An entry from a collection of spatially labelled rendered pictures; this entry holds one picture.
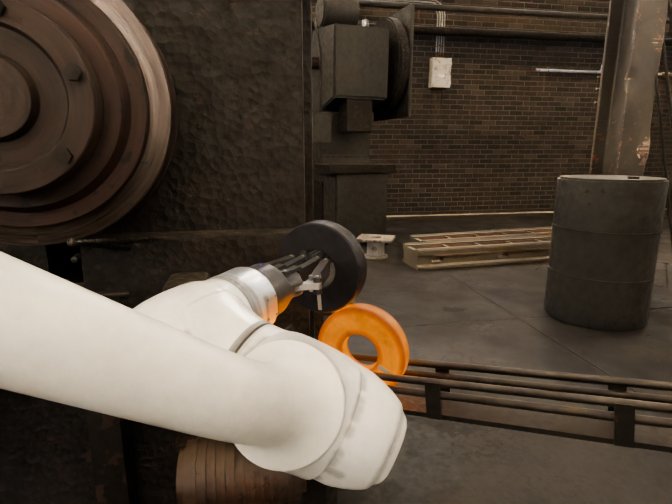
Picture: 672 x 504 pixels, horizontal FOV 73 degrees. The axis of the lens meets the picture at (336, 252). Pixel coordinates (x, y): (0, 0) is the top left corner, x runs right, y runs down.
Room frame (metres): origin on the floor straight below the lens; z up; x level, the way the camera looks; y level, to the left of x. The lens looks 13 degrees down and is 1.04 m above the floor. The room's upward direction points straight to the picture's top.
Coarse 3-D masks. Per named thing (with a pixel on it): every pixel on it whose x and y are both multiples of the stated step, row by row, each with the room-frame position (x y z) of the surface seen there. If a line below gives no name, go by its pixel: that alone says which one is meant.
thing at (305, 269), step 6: (312, 258) 0.70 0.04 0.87; (318, 258) 0.69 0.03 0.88; (306, 264) 0.66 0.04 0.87; (312, 264) 0.67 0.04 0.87; (282, 270) 0.61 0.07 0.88; (288, 270) 0.61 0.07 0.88; (294, 270) 0.62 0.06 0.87; (300, 270) 0.64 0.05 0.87; (306, 270) 0.65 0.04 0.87; (312, 270) 0.67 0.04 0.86; (306, 276) 0.65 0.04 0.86
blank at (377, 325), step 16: (352, 304) 0.73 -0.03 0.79; (368, 304) 0.72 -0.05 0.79; (336, 320) 0.71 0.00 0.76; (352, 320) 0.70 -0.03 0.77; (368, 320) 0.69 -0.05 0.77; (384, 320) 0.68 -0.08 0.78; (320, 336) 0.73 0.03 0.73; (336, 336) 0.71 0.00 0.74; (368, 336) 0.69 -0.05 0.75; (384, 336) 0.68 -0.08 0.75; (400, 336) 0.68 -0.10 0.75; (384, 352) 0.68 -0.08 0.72; (400, 352) 0.67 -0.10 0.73; (368, 368) 0.70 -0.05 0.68; (384, 368) 0.68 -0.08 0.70; (400, 368) 0.67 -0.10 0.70
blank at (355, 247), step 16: (304, 224) 0.74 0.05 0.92; (320, 224) 0.72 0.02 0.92; (336, 224) 0.74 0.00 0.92; (288, 240) 0.75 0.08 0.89; (304, 240) 0.74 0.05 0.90; (320, 240) 0.73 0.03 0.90; (336, 240) 0.71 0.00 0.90; (352, 240) 0.72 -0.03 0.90; (336, 256) 0.71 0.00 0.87; (352, 256) 0.70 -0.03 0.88; (336, 272) 0.72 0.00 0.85; (352, 272) 0.70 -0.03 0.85; (336, 288) 0.72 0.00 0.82; (352, 288) 0.70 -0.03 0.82; (304, 304) 0.74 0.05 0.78; (320, 304) 0.73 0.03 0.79; (336, 304) 0.72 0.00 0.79
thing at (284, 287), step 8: (256, 264) 0.58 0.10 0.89; (264, 264) 0.58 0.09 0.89; (264, 272) 0.56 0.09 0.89; (272, 272) 0.57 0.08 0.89; (280, 272) 0.58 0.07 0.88; (296, 272) 0.63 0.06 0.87; (272, 280) 0.55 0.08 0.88; (280, 280) 0.56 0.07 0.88; (288, 280) 0.59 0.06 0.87; (296, 280) 0.59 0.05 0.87; (280, 288) 0.56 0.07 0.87; (288, 288) 0.57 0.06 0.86; (280, 296) 0.55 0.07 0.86; (288, 296) 0.57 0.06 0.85; (280, 304) 0.55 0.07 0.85; (280, 312) 0.57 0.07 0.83
